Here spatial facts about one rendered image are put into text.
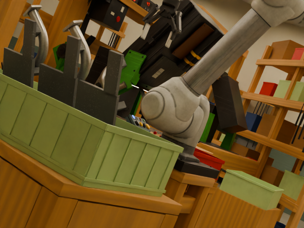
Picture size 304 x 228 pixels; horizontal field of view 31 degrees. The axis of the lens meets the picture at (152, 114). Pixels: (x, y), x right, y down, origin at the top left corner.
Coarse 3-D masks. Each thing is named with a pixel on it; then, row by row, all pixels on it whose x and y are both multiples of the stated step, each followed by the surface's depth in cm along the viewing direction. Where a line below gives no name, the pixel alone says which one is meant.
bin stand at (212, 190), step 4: (188, 184) 250; (216, 184) 277; (212, 188) 274; (216, 188) 279; (212, 192) 276; (208, 196) 275; (208, 200) 277; (204, 204) 275; (204, 208) 276; (200, 212) 275; (204, 212) 278; (200, 216) 276; (200, 220) 278; (196, 224) 275
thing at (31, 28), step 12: (24, 24) 167; (36, 24) 165; (24, 36) 168; (36, 36) 168; (24, 48) 169; (12, 60) 174; (24, 60) 170; (12, 72) 175; (24, 72) 171; (24, 84) 172
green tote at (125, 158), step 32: (0, 96) 158; (32, 96) 152; (0, 128) 156; (32, 128) 149; (64, 128) 143; (96, 128) 138; (128, 128) 182; (64, 160) 141; (96, 160) 138; (128, 160) 149; (160, 160) 163; (128, 192) 155; (160, 192) 168
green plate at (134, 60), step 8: (128, 56) 295; (136, 56) 293; (144, 56) 291; (128, 64) 293; (136, 64) 291; (128, 72) 291; (136, 72) 289; (120, 80) 290; (128, 80) 288; (136, 80) 294
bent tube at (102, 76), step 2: (124, 58) 295; (124, 60) 294; (106, 66) 294; (104, 68) 293; (104, 70) 293; (102, 72) 293; (104, 72) 293; (102, 74) 292; (104, 74) 292; (100, 76) 292; (102, 76) 292; (104, 76) 292; (100, 78) 291; (102, 78) 291; (104, 78) 292; (100, 80) 291; (102, 80) 290; (104, 80) 291; (100, 82) 290; (102, 82) 290; (100, 84) 290; (102, 84) 289; (102, 86) 288
